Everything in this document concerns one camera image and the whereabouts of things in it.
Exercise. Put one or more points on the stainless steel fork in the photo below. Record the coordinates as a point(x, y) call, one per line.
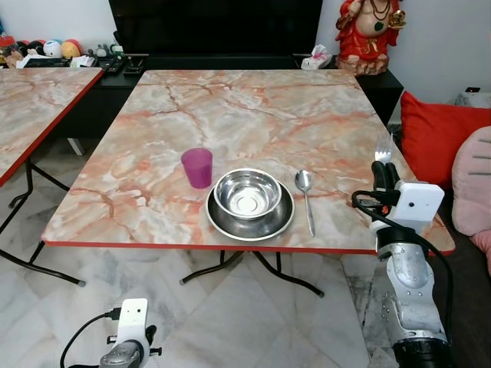
point(383, 152)

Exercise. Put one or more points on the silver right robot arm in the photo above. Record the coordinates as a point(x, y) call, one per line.
point(410, 299)

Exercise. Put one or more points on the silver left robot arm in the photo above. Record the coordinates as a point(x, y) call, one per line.
point(123, 356)

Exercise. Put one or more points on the red cushion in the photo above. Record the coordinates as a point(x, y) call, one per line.
point(433, 134)

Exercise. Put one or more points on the stainless steel spoon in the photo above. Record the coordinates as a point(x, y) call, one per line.
point(304, 181)

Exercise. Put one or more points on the pink plush pillow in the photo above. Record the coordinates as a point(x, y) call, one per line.
point(474, 184)

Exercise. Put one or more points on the stainless steel plate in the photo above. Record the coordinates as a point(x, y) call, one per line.
point(278, 225)

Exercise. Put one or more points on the stainless steel bowl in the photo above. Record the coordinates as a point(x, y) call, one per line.
point(247, 192)

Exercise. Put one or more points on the dark brown sofa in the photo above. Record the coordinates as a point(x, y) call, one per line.
point(468, 307)

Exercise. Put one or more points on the pink white tissue pack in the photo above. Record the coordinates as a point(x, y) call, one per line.
point(316, 60)

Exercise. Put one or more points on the red laughing buddha statue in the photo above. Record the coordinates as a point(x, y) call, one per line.
point(368, 38)

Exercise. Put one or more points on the marble folding table red edge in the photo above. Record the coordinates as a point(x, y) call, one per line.
point(253, 115)
point(31, 100)

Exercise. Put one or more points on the purple plastic cup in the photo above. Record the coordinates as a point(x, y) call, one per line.
point(198, 170)

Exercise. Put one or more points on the black television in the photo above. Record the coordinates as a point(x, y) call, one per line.
point(215, 27)

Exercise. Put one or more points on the black television cabinet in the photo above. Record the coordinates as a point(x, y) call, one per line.
point(107, 100)

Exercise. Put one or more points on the black remote control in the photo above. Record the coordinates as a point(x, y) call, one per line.
point(115, 64)

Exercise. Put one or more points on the orange yellow plush ball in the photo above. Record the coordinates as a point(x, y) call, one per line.
point(71, 48)

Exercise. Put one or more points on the white blue plush ball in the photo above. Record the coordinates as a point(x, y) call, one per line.
point(52, 48)

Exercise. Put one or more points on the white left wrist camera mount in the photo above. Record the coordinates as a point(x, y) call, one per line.
point(134, 318)

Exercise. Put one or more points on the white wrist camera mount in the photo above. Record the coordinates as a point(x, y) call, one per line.
point(134, 318)
point(419, 205)

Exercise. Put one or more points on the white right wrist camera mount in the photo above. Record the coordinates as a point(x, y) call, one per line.
point(419, 205)

